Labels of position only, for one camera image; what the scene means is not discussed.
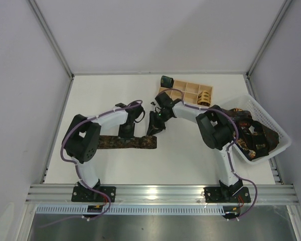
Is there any dark key-patterned tie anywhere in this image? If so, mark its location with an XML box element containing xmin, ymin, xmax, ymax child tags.
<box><xmin>97</xmin><ymin>136</ymin><xmax>157</xmax><ymax>150</ymax></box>

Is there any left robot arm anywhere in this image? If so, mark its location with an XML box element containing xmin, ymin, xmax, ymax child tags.
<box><xmin>60</xmin><ymin>100</ymin><xmax>146</xmax><ymax>194</ymax></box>

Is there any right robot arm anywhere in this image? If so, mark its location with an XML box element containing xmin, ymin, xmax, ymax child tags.
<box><xmin>146</xmin><ymin>91</ymin><xmax>243</xmax><ymax>201</ymax></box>

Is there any pile of dark ties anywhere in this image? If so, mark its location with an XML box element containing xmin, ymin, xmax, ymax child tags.
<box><xmin>222</xmin><ymin>108</ymin><xmax>279</xmax><ymax>161</ymax></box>

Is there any rolled dark green tie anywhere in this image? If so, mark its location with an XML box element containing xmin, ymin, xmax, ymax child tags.
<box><xmin>160</xmin><ymin>75</ymin><xmax>174</xmax><ymax>89</ymax></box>

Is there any wooden compartment box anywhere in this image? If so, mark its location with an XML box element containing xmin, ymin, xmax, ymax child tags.
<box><xmin>159</xmin><ymin>80</ymin><xmax>213</xmax><ymax>107</ymax></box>

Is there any rolled gold patterned tie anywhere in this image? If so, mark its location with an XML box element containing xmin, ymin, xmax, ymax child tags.
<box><xmin>197</xmin><ymin>90</ymin><xmax>211</xmax><ymax>106</ymax></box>

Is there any white plastic basket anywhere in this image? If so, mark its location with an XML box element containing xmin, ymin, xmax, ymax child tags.
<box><xmin>217</xmin><ymin>94</ymin><xmax>291</xmax><ymax>165</ymax></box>

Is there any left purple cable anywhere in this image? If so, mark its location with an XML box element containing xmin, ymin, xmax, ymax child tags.
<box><xmin>39</xmin><ymin>99</ymin><xmax>143</xmax><ymax>228</ymax></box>

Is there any purple cable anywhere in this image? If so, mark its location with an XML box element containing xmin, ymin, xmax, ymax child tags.
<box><xmin>39</xmin><ymin>99</ymin><xmax>143</xmax><ymax>228</ymax></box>
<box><xmin>155</xmin><ymin>87</ymin><xmax>259</xmax><ymax>221</ymax></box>

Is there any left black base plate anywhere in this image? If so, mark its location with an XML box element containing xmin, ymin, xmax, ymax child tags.
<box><xmin>71</xmin><ymin>185</ymin><xmax>116</xmax><ymax>203</ymax></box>

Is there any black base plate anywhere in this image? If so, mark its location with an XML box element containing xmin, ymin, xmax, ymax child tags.
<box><xmin>204</xmin><ymin>186</ymin><xmax>251</xmax><ymax>203</ymax></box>
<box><xmin>71</xmin><ymin>185</ymin><xmax>116</xmax><ymax>203</ymax></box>

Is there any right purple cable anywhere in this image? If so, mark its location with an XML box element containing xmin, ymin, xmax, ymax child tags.
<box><xmin>155</xmin><ymin>87</ymin><xmax>259</xmax><ymax>221</ymax></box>

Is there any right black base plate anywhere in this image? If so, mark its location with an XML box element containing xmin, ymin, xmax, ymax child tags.
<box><xmin>204</xmin><ymin>186</ymin><xmax>251</xmax><ymax>203</ymax></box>

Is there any white slotted cable duct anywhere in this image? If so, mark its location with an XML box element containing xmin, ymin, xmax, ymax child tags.
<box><xmin>36</xmin><ymin>204</ymin><xmax>239</xmax><ymax>215</ymax></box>

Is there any aluminium mounting rail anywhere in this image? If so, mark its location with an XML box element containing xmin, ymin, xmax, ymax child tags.
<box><xmin>26</xmin><ymin>184</ymin><xmax>299</xmax><ymax>205</ymax></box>

